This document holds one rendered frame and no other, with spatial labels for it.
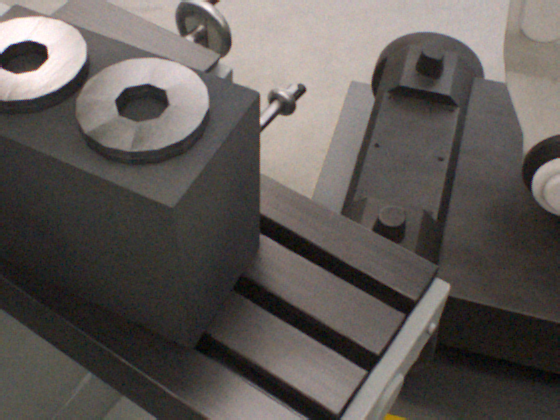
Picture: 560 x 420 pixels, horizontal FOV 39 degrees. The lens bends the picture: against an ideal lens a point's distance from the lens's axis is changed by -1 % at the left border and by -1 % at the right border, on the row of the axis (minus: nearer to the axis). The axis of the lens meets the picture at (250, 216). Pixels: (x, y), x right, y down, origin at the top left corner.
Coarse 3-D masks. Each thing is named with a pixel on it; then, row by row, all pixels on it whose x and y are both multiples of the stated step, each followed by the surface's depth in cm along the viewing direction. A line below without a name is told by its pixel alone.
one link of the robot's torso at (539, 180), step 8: (552, 160) 105; (544, 168) 106; (552, 168) 105; (536, 176) 107; (544, 176) 106; (552, 176) 106; (536, 184) 108; (544, 184) 107; (552, 184) 106; (536, 192) 109; (544, 192) 108; (552, 192) 107; (536, 200) 110; (544, 200) 109; (552, 200) 108; (544, 208) 111; (552, 208) 110
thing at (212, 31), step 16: (192, 0) 132; (208, 0) 132; (176, 16) 136; (192, 16) 135; (208, 16) 131; (192, 32) 133; (208, 32) 135; (224, 32) 132; (208, 48) 138; (224, 48) 134
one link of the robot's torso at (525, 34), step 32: (512, 0) 88; (544, 0) 85; (512, 32) 91; (544, 32) 88; (512, 64) 98; (544, 64) 96; (512, 96) 103; (544, 96) 101; (544, 128) 105; (544, 160) 106
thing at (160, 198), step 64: (0, 64) 57; (64, 64) 56; (128, 64) 56; (0, 128) 54; (64, 128) 54; (128, 128) 52; (192, 128) 52; (256, 128) 58; (0, 192) 60; (64, 192) 55; (128, 192) 51; (192, 192) 52; (256, 192) 64; (0, 256) 70; (64, 256) 63; (128, 256) 58; (192, 256) 56; (192, 320) 62
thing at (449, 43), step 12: (408, 36) 141; (420, 36) 139; (432, 36) 139; (444, 36) 139; (384, 48) 145; (396, 48) 140; (444, 48) 137; (456, 48) 138; (468, 48) 139; (384, 60) 142; (468, 60) 138; (480, 72) 140; (372, 84) 147
